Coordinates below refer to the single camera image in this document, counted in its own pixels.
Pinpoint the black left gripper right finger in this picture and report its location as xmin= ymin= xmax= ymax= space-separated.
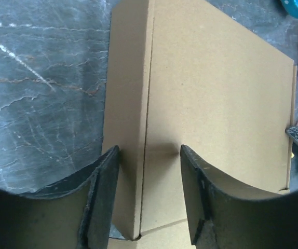
xmin=180 ymin=145 xmax=298 ymax=248

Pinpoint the brown cardboard box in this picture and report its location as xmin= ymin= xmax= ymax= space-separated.
xmin=103 ymin=1 xmax=296 ymax=248

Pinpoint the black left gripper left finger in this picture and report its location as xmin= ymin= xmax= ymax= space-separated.
xmin=0 ymin=146 xmax=119 ymax=248

